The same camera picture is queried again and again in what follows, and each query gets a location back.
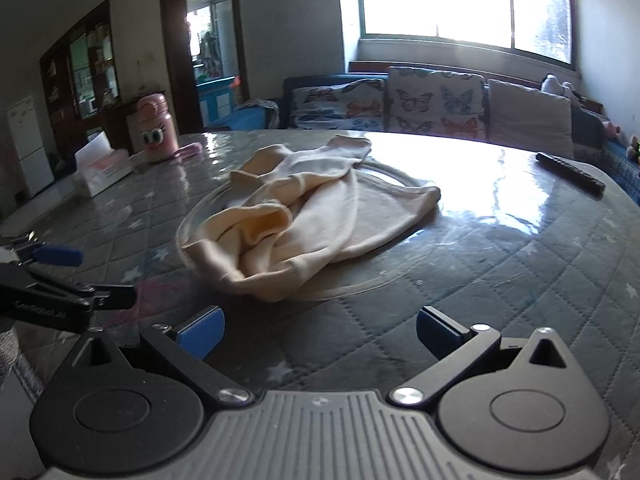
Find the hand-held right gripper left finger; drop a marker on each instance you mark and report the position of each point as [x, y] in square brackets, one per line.
[202, 332]

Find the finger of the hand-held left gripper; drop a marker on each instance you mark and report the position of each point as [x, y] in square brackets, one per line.
[60, 255]
[112, 297]

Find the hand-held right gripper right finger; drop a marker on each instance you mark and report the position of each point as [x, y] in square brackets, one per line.
[437, 331]

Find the cream garment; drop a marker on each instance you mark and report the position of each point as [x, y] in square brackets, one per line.
[320, 220]

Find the person's left forearm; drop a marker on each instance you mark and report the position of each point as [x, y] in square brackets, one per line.
[7, 355]

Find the round built-in induction cooker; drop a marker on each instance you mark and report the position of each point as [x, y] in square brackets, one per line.
[395, 260]

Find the white tissue pack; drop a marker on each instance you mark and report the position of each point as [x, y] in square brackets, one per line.
[102, 170]

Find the white refrigerator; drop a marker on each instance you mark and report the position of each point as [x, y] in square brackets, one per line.
[30, 150]

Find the pink cartoon face bottle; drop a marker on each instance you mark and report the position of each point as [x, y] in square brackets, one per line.
[152, 130]

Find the dark wooden display cabinet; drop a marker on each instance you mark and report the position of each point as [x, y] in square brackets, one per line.
[60, 85]

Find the black remote control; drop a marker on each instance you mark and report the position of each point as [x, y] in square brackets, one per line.
[570, 172]

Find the blue cloth on sofa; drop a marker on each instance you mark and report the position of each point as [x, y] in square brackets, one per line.
[240, 119]

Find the blue plastic drawer cabinet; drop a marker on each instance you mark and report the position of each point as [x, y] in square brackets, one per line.
[215, 97]

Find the square butterfly print cushion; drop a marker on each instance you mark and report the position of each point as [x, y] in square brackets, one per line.
[435, 105]

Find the plain beige cushion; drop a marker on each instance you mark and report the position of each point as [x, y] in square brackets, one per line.
[530, 115]

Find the wide butterfly print cushion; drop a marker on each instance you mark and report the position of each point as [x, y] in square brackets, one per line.
[340, 107]

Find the pink plush toy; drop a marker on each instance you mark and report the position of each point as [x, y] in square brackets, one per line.
[612, 129]

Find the white plush toy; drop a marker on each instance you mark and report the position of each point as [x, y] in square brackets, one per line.
[557, 87]

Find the large window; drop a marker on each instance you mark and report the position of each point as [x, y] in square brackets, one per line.
[430, 0]

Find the dark wooden door frame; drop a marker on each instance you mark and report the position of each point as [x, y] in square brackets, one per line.
[172, 50]

